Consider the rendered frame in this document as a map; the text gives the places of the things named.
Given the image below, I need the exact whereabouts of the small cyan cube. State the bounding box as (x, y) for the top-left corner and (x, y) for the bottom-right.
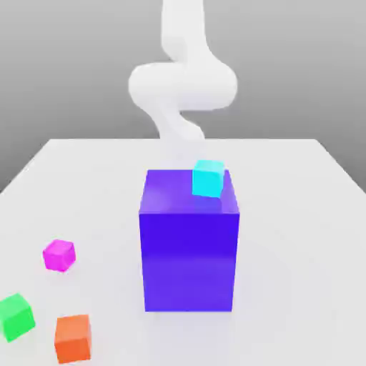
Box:
(192, 159), (226, 199)

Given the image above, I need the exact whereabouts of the small magenta cube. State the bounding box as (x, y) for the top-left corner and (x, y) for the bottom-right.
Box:
(42, 239), (77, 273)

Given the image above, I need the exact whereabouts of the small orange cube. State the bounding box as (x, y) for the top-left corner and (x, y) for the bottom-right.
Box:
(54, 314), (92, 365)

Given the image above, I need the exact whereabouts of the small green cube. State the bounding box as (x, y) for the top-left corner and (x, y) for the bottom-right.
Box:
(0, 292), (36, 343)

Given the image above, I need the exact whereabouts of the large purple box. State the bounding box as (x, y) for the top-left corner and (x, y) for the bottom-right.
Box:
(138, 169), (240, 313)

